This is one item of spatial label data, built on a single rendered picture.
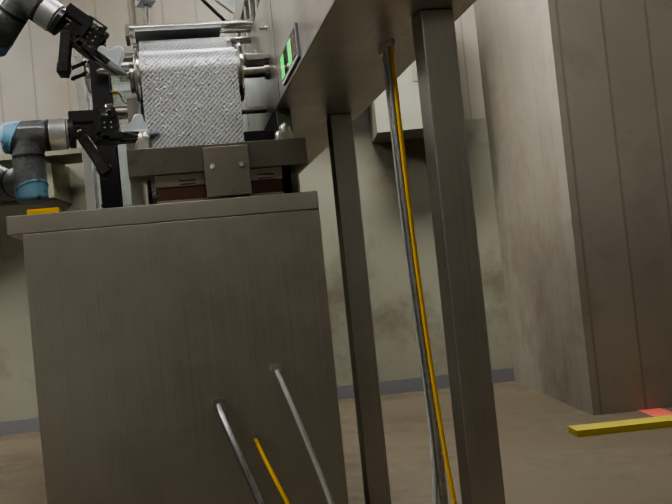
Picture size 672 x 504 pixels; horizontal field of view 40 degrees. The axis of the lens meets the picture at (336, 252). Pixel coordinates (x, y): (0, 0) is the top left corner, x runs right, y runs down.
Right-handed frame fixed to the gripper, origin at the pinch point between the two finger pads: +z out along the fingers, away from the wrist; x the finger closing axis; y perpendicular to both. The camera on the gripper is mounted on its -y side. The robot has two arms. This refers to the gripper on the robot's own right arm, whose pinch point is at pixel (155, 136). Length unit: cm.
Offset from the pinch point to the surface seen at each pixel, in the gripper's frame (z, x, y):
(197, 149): 9.0, -19.9, -7.1
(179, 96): 6.7, -0.3, 9.4
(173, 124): 4.7, -0.3, 2.6
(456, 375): 46, -76, -57
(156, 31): 3.1, 30.3, 34.5
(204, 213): 8.9, -25.9, -22.0
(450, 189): 48, -77, -26
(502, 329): 194, 305, -77
